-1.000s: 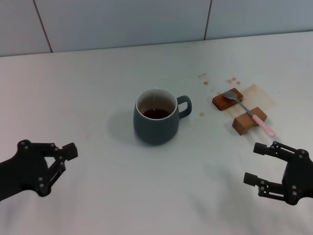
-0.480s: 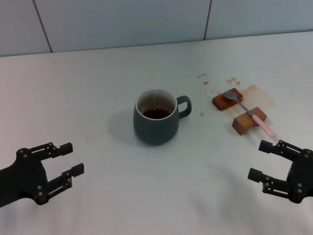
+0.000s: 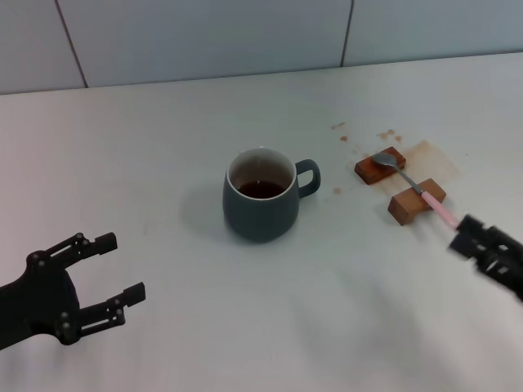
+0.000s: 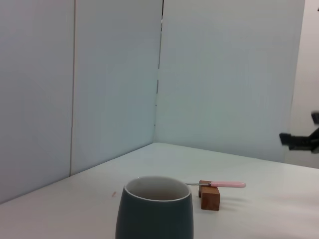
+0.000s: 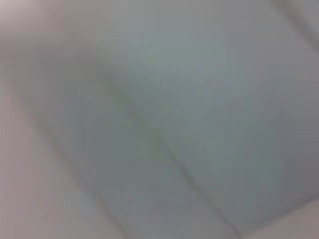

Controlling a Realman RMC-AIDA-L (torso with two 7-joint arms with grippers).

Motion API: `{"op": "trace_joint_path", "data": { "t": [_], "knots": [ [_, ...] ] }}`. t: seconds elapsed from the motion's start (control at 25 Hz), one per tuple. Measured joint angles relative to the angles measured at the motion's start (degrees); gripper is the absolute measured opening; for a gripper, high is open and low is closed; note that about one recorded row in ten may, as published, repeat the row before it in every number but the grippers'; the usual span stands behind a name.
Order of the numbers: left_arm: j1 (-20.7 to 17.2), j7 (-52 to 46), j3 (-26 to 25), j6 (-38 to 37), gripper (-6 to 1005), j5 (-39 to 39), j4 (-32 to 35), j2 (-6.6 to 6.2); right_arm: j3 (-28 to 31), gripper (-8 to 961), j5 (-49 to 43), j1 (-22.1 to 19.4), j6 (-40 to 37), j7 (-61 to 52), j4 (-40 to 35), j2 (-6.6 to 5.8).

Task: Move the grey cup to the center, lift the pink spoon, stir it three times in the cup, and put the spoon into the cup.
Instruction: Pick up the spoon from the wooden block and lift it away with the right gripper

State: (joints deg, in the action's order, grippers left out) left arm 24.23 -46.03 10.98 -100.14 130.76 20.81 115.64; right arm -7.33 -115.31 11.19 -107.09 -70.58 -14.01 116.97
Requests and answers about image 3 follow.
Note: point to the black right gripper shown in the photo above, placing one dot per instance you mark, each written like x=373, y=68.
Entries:
x=510, y=273

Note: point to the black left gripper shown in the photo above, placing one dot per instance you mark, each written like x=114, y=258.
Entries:
x=41, y=298

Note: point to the dark grey ceramic cup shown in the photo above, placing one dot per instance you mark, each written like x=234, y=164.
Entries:
x=257, y=216

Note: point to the notched light wooden block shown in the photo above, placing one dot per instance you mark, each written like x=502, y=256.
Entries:
x=404, y=208

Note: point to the flat reddish wooden block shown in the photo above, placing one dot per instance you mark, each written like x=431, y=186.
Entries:
x=369, y=173

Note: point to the dark brown coffee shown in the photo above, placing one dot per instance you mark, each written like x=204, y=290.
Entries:
x=261, y=190

